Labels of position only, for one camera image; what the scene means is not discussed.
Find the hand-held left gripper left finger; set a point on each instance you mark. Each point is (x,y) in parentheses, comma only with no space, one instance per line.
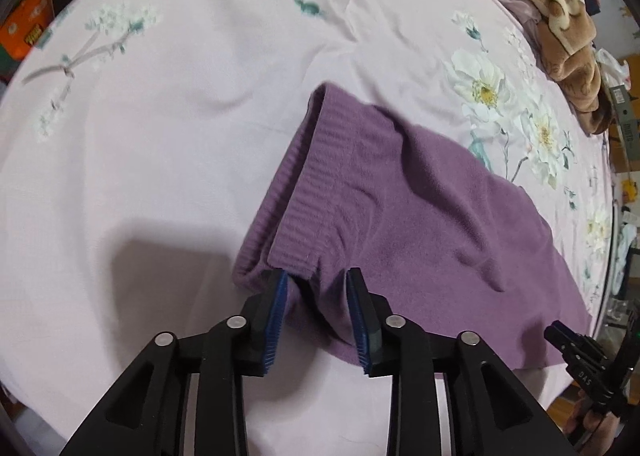
(275,321)

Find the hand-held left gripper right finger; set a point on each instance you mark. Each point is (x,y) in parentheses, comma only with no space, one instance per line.
(357,326)

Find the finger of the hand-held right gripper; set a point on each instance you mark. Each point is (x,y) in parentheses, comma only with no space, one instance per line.
(584,376)
(562,336)

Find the purple knit garment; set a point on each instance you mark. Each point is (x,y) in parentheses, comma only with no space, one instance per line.
(425,216)

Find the person's right hand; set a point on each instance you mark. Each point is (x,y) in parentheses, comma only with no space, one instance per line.
(597,428)

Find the light blue cloth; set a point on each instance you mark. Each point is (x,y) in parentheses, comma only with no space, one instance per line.
(627,241)

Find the pink floral bed sheet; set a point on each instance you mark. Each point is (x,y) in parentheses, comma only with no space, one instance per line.
(175,136)

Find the grey shoe box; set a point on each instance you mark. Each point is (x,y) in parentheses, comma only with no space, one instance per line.
(625,111)

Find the white plastic bag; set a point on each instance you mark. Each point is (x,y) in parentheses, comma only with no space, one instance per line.
(612,67)

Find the brown patterned blanket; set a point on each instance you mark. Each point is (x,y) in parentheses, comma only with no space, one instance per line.
(565,11)

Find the orange cardboard box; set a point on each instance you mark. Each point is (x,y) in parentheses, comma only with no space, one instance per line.
(25,26)

